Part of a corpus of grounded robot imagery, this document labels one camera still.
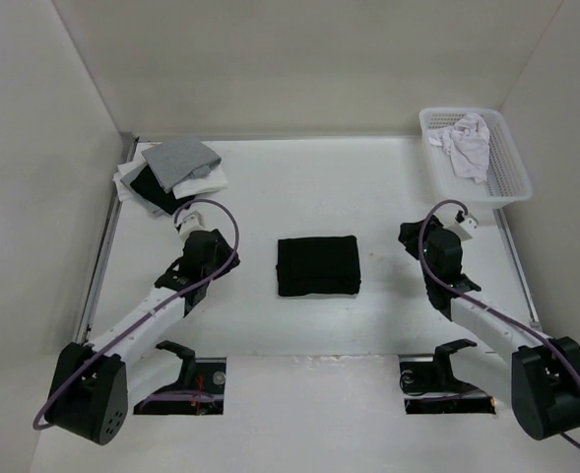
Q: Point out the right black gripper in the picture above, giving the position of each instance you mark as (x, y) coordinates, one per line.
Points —
(409, 236)

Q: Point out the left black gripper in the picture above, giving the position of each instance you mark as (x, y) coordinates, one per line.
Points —
(225, 253)

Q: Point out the black tank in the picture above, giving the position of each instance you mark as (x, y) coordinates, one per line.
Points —
(148, 187)
(318, 265)

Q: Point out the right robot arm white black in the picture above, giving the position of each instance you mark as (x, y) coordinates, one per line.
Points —
(538, 376)

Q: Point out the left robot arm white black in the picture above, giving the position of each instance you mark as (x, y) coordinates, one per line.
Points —
(96, 383)

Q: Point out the folded white tank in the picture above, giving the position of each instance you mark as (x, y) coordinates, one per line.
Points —
(122, 180)
(214, 181)

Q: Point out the folded black tank top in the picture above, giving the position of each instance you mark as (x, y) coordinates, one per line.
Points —
(148, 187)

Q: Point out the folded grey tank top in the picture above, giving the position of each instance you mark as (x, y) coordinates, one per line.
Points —
(174, 161)

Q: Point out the crumpled white tank top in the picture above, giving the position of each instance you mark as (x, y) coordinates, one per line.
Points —
(466, 144)

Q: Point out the bottom folded white tank top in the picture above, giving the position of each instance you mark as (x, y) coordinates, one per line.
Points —
(122, 180)

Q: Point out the white plastic basket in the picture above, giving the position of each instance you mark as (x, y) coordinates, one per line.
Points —
(507, 179)

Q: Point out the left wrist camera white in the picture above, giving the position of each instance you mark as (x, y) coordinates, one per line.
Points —
(189, 223)

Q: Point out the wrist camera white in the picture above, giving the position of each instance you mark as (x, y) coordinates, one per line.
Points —
(189, 223)
(465, 226)

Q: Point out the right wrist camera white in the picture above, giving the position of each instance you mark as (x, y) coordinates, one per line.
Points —
(465, 226)

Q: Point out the metal table edge rail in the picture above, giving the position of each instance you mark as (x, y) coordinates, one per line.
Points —
(83, 321)

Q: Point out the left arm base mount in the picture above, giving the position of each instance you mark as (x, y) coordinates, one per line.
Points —
(185, 385)

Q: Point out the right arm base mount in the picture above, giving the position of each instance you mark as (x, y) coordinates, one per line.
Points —
(431, 388)

